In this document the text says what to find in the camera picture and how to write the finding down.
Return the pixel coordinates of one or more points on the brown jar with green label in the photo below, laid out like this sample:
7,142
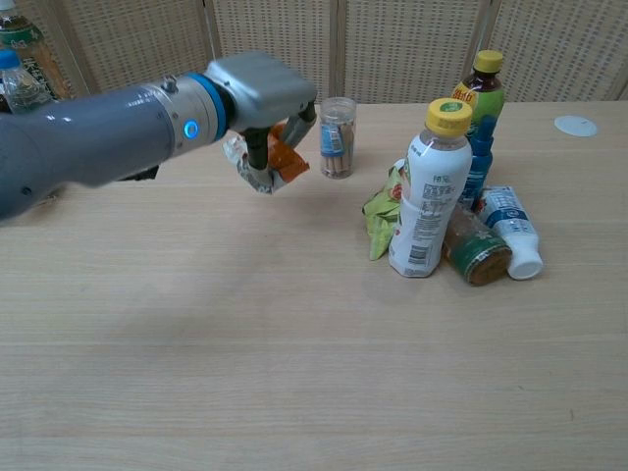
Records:
476,245

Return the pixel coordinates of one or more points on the blue plastic bottle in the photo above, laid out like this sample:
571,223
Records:
481,162

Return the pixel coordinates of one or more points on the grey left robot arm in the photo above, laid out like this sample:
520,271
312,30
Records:
108,137

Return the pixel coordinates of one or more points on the green tea bottle yellow cap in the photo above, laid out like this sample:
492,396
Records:
486,88

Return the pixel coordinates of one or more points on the woven folding screen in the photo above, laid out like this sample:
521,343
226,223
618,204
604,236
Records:
314,49

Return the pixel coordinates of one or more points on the clear water bottle blue cap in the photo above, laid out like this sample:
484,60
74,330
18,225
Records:
19,88

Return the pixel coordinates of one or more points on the round white table cover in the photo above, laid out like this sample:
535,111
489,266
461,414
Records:
576,125

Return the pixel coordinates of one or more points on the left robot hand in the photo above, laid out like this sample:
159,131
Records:
265,93

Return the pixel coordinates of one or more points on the white bottle with yellow cap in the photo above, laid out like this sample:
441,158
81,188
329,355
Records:
432,196

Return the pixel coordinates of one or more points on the clear jar of biscuit sticks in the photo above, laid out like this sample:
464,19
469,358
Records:
336,139

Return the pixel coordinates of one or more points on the orange and white snack packet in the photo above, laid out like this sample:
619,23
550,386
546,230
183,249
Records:
284,164

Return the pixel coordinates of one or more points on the green snack bag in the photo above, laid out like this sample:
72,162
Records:
385,211

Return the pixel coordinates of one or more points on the white bottle with blue label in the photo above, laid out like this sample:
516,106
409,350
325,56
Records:
512,221

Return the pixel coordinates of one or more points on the green label tea bottle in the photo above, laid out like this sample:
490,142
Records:
29,49

